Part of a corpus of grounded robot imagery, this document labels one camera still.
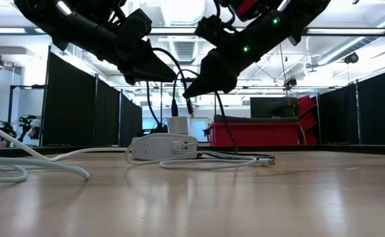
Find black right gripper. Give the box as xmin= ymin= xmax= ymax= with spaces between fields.
xmin=182 ymin=27 xmax=279 ymax=99

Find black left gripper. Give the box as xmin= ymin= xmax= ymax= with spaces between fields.
xmin=51 ymin=12 xmax=178 ymax=86

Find white cube charger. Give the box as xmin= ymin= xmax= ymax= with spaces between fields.
xmin=167 ymin=115 xmax=190 ymax=136

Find white power strip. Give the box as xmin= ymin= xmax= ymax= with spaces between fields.
xmin=131 ymin=136 xmax=199 ymax=161

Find thin white USB cable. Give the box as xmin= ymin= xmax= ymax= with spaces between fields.
xmin=124 ymin=132 xmax=276 ymax=171

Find white braided USB-C cable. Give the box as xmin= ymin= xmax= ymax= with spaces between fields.
xmin=0 ymin=156 xmax=91 ymax=184

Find ceiling air vent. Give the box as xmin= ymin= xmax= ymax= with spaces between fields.
xmin=157 ymin=36 xmax=196 ymax=65

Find black monitor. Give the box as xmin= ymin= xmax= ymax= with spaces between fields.
xmin=249 ymin=96 xmax=299 ymax=119

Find dark grey flat cover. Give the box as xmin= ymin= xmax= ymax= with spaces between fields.
xmin=213 ymin=114 xmax=300 ymax=124

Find large red storage bin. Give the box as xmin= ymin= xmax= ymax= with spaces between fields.
xmin=208 ymin=122 xmax=301 ymax=147

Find black partition curtain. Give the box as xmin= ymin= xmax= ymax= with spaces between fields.
xmin=41 ymin=45 xmax=143 ymax=148
xmin=317 ymin=65 xmax=385 ymax=145

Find red shelf bins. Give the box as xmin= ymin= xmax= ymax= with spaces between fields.
xmin=296 ymin=95 xmax=320 ymax=146

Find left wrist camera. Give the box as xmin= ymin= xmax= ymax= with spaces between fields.
xmin=117 ymin=8 xmax=153 ymax=43

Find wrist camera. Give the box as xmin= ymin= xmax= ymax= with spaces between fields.
xmin=193 ymin=14 xmax=233 ymax=47
xmin=117 ymin=8 xmax=153 ymax=43

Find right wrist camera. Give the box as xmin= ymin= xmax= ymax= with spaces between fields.
xmin=193 ymin=14 xmax=233 ymax=47

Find white power strip cord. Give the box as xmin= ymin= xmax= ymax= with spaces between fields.
xmin=0 ymin=117 xmax=128 ymax=162

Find black metal frame stand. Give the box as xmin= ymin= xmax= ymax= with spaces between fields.
xmin=7 ymin=84 xmax=47 ymax=147

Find silver ceiling duct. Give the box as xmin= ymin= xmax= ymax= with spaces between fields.
xmin=317 ymin=13 xmax=385 ymax=66

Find black table edge rail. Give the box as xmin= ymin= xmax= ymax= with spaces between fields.
xmin=0 ymin=144 xmax=385 ymax=158

